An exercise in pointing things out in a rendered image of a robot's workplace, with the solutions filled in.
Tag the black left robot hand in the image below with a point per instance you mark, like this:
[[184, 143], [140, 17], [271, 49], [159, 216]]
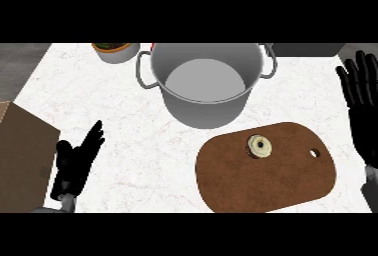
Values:
[[75, 163]]

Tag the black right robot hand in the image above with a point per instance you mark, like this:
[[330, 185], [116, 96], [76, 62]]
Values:
[[364, 110]]

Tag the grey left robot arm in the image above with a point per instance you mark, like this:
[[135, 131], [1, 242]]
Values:
[[61, 204]]

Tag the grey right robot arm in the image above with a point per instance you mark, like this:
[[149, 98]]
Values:
[[372, 186]]

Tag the brown wooden cutting board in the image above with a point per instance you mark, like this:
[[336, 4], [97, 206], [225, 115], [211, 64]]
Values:
[[268, 170]]

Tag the large grey metal pot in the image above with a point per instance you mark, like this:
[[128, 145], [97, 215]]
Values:
[[205, 83]]

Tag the grey plant pot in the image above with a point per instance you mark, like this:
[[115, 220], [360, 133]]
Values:
[[116, 51]]

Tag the brown wooden cabinet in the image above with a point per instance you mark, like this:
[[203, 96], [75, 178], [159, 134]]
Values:
[[23, 160]]

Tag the dark grey appliance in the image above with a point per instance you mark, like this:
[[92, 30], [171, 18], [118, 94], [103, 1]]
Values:
[[308, 49]]

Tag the small red object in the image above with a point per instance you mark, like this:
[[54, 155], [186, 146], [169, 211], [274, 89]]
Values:
[[153, 46]]

